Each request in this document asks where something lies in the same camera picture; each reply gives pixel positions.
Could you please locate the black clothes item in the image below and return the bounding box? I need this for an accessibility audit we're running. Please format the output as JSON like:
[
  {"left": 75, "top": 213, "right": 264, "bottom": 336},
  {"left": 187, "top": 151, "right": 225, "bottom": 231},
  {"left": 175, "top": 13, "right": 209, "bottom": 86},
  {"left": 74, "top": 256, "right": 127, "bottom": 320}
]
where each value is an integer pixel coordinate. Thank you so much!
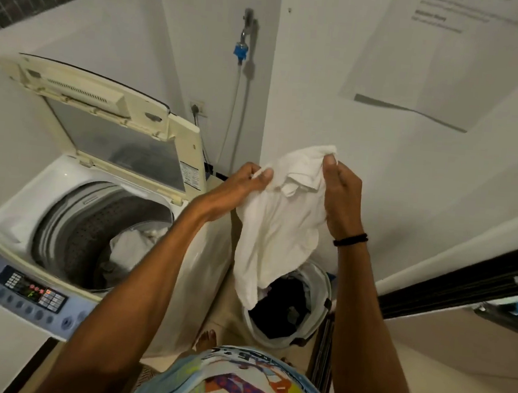
[{"left": 246, "top": 273, "right": 314, "bottom": 342}]

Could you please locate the person's left forearm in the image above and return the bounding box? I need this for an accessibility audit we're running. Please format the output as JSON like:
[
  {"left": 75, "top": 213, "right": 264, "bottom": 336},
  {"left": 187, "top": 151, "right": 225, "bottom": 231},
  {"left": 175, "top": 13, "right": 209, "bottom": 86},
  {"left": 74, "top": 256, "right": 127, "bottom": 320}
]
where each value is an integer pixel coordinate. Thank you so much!
[{"left": 36, "top": 189, "right": 241, "bottom": 393}]

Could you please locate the blue hose connector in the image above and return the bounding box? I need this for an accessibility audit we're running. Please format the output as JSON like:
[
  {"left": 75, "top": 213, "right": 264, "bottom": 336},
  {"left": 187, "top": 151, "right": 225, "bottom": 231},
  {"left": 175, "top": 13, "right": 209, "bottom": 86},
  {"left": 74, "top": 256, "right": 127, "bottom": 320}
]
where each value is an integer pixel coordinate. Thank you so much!
[{"left": 232, "top": 40, "right": 251, "bottom": 65}]

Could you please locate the stainless steel sink counter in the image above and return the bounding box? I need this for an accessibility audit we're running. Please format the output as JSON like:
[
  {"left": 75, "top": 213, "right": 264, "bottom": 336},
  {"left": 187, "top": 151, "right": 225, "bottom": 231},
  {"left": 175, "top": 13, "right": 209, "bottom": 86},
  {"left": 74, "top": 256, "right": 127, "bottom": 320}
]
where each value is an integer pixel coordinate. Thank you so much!
[{"left": 472, "top": 290, "right": 518, "bottom": 340}]

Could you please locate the dark power cable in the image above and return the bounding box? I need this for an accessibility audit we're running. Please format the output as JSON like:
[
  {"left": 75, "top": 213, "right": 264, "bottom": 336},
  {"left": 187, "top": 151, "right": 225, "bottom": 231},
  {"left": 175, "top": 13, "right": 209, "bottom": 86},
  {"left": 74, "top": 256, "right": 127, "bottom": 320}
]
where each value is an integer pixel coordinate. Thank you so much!
[{"left": 188, "top": 106, "right": 232, "bottom": 179}]

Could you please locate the beige kitchen cabinet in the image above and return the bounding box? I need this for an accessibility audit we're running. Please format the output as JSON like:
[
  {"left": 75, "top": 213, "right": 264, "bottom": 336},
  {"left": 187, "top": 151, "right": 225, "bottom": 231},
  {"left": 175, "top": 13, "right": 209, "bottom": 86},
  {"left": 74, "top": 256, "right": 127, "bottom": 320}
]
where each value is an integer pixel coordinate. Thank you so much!
[{"left": 381, "top": 303, "right": 518, "bottom": 382}]

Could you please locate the person's left hand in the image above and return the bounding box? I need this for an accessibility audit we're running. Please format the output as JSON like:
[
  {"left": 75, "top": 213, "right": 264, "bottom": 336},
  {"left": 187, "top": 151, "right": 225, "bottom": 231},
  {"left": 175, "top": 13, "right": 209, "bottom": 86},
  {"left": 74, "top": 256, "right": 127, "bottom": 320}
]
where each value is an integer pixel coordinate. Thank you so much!
[{"left": 193, "top": 157, "right": 275, "bottom": 227}]

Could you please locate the metal water tap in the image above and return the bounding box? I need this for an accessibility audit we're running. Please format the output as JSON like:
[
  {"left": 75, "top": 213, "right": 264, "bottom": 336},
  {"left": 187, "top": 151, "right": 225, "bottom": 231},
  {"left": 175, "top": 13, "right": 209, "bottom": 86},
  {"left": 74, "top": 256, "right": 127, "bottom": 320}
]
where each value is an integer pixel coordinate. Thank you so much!
[{"left": 239, "top": 8, "right": 260, "bottom": 45}]

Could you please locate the white mesh laundry basket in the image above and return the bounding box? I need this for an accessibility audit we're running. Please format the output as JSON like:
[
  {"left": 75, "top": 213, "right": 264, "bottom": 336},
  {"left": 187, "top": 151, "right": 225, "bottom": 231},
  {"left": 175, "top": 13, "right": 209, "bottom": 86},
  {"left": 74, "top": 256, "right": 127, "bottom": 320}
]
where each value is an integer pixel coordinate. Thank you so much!
[{"left": 239, "top": 256, "right": 338, "bottom": 355}]

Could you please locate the black sliding door frame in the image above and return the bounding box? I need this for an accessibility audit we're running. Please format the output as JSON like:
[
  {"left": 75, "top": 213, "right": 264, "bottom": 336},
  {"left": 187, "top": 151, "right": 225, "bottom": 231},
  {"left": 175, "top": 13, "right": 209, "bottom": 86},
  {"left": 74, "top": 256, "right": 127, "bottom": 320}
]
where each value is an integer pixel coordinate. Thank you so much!
[{"left": 304, "top": 233, "right": 518, "bottom": 393}]

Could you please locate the person's right forearm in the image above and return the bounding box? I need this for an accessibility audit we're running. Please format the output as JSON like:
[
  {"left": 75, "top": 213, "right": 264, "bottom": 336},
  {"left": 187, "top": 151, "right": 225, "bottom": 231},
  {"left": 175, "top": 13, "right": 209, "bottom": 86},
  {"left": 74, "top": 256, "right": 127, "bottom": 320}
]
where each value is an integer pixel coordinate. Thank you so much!
[{"left": 325, "top": 239, "right": 434, "bottom": 393}]

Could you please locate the black wristband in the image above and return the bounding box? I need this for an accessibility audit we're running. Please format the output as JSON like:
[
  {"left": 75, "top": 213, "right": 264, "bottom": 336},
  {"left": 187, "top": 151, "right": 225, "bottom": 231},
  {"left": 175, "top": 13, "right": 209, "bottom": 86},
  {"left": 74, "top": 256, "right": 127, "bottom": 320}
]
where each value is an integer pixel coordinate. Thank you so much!
[{"left": 332, "top": 230, "right": 370, "bottom": 251}]

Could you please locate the white and blue washing machine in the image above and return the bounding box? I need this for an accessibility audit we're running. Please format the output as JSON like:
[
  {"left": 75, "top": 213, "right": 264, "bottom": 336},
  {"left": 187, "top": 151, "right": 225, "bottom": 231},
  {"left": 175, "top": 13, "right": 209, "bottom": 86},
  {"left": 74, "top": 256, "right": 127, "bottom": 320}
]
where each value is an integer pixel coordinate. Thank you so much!
[{"left": 0, "top": 50, "right": 252, "bottom": 366}]

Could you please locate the colourful printed shirt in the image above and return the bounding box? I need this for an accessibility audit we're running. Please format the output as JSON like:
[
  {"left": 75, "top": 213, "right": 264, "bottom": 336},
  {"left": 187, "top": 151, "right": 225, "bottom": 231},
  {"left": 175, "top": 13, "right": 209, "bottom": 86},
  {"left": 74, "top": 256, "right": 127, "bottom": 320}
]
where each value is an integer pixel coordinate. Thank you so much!
[{"left": 129, "top": 336, "right": 345, "bottom": 393}]

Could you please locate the white clothes item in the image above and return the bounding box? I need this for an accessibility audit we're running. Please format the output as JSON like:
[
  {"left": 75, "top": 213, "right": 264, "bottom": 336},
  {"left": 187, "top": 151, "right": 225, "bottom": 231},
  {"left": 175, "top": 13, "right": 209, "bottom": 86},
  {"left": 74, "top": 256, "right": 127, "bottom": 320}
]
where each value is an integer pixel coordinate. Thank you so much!
[
  {"left": 97, "top": 221, "right": 171, "bottom": 288},
  {"left": 228, "top": 137, "right": 339, "bottom": 317}
]

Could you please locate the white paper notice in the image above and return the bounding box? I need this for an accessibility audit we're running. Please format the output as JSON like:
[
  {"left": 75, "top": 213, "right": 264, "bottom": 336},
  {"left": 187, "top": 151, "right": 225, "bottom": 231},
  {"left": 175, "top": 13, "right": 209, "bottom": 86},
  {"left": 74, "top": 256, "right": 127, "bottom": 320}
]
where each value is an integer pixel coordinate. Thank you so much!
[{"left": 337, "top": 0, "right": 518, "bottom": 138}]

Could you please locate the person's right hand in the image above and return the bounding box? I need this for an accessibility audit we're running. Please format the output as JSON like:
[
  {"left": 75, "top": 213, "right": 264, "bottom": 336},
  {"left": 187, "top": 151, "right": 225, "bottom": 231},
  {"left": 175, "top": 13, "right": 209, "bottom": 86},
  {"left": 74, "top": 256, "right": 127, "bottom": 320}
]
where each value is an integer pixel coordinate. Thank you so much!
[{"left": 316, "top": 153, "right": 374, "bottom": 245}]

